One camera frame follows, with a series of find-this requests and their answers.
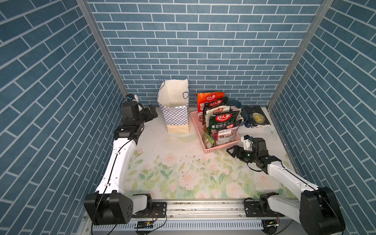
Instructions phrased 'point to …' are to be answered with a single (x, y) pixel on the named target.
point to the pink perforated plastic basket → (198, 128)
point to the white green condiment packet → (215, 111)
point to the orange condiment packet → (204, 98)
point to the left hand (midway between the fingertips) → (152, 107)
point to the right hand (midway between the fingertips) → (232, 151)
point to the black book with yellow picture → (256, 117)
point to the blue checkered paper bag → (173, 97)
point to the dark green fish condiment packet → (219, 121)
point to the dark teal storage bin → (232, 102)
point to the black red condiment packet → (214, 104)
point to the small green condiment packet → (207, 141)
